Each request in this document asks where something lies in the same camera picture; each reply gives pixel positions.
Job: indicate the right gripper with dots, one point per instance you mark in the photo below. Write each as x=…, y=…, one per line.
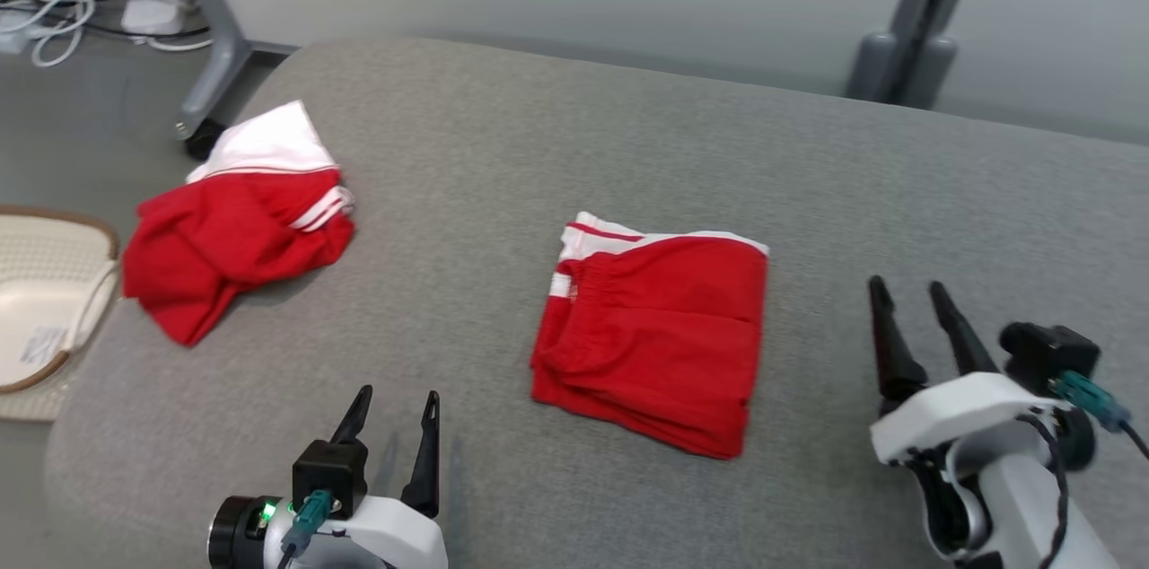
x=969, y=412

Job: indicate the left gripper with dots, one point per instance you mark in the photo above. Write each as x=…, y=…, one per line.
x=395, y=533

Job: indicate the red shirt with white sleeves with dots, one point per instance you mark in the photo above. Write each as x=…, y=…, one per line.
x=233, y=246

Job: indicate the red shorts with white stripes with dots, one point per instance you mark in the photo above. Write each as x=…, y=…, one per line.
x=664, y=327

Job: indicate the black caster wheel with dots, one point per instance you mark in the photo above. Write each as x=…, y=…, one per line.
x=203, y=143

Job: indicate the beige laundry basket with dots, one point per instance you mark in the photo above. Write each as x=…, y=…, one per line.
x=45, y=282

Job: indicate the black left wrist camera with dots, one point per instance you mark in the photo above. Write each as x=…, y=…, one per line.
x=330, y=470

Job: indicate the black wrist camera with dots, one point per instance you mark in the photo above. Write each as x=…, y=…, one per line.
x=330, y=470
x=1048, y=354

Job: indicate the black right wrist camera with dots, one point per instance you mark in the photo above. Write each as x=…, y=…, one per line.
x=1048, y=354

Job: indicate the grey metal post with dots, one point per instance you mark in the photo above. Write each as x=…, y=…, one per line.
x=925, y=13

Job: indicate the grey metal frame leg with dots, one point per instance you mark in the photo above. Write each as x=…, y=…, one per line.
x=220, y=39

